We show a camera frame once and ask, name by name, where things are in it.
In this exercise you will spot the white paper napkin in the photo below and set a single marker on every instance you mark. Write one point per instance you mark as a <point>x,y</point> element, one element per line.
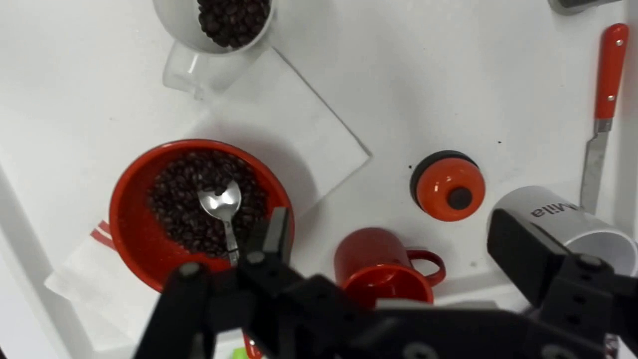
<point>299,132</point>

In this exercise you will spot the white printed mug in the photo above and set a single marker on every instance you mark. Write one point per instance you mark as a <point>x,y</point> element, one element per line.
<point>588,230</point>

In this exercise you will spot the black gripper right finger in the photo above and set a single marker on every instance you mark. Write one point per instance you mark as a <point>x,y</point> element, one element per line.
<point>530,252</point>

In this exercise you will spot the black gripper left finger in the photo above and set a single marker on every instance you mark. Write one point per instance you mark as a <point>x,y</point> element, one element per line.
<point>199,300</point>

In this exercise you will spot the red cup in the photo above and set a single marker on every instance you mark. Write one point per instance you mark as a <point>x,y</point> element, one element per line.
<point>371,256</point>

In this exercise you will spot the clear measuring cup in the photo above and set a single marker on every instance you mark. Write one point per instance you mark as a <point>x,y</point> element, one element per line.
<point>173,23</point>

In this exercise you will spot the red bowl with beans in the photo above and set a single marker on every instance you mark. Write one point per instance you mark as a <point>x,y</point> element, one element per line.
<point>129,226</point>

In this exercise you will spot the red striped straw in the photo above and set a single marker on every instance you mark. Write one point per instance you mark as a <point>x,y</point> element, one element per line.
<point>98,232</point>
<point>104,238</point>

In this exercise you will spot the green plastic object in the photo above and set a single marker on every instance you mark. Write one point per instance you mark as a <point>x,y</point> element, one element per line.
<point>237,354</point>

